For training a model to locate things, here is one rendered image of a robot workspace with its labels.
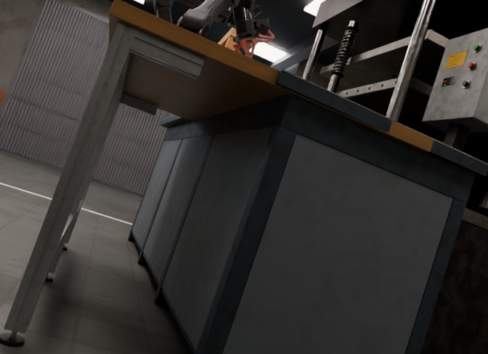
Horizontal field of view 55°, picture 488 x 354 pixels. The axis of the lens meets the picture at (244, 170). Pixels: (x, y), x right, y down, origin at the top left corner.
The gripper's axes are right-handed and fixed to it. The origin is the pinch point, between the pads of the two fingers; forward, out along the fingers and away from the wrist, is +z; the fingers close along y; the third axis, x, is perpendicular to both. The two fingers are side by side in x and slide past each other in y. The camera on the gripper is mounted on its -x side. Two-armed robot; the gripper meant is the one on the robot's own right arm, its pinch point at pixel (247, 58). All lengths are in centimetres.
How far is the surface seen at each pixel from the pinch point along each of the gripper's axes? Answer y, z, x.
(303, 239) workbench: -70, 56, 18
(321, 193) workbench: -69, 46, 11
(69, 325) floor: -47, 70, 79
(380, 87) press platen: 31, 18, -81
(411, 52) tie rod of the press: 4, 6, -81
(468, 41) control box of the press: -15, 6, -95
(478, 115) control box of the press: -32, 37, -80
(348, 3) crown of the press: 81, -36, -101
